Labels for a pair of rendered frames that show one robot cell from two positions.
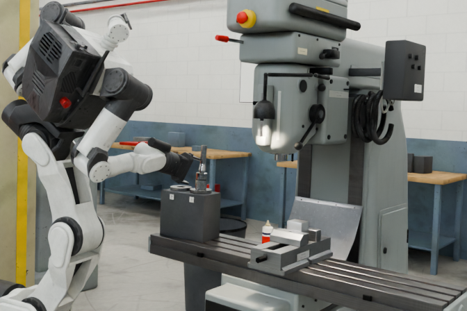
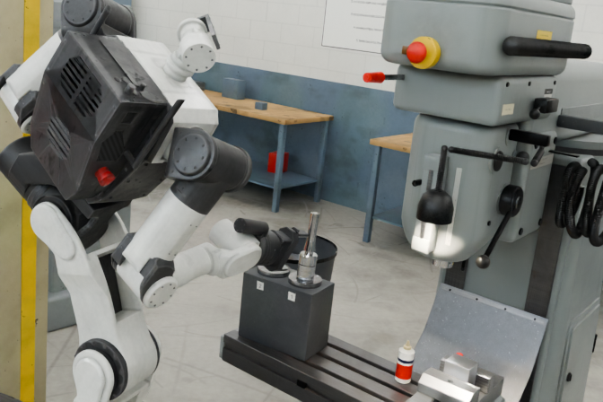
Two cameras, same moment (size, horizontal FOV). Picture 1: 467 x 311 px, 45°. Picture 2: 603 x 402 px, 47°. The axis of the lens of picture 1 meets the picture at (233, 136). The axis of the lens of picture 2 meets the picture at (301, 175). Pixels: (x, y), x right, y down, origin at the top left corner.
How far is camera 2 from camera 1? 0.67 m
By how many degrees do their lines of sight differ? 10
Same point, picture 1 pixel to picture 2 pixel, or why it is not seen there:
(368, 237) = (550, 362)
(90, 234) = (139, 366)
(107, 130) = (175, 232)
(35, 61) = (54, 101)
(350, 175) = (534, 270)
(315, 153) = not seen: hidden behind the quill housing
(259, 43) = (433, 85)
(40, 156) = (61, 245)
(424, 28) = not seen: outside the picture
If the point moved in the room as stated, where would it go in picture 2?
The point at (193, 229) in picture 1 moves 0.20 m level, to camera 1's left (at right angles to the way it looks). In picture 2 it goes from (292, 339) to (215, 332)
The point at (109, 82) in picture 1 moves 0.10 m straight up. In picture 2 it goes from (182, 156) to (186, 102)
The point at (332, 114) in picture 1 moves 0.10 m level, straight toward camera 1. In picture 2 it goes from (529, 196) to (537, 206)
